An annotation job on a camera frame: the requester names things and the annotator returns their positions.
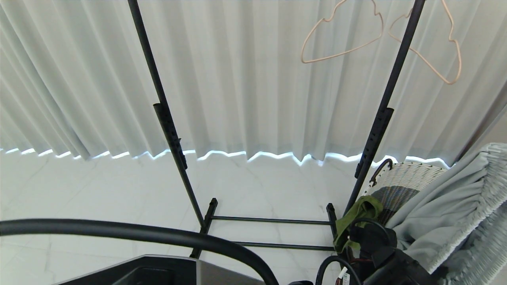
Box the pale grey shorts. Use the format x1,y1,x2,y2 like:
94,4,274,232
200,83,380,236
385,142,507,285

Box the pink clothes hanger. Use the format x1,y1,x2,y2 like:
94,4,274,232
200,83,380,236
301,0,385,64
388,0,463,85

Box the black clothes rack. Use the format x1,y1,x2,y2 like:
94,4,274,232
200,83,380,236
127,0,427,260

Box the white laundry basket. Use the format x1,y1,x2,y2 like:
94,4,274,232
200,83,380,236
362,158,449,227

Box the white curtain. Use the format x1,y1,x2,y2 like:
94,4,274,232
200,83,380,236
0,0,507,167

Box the green garment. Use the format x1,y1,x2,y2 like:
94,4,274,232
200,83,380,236
334,195,384,254

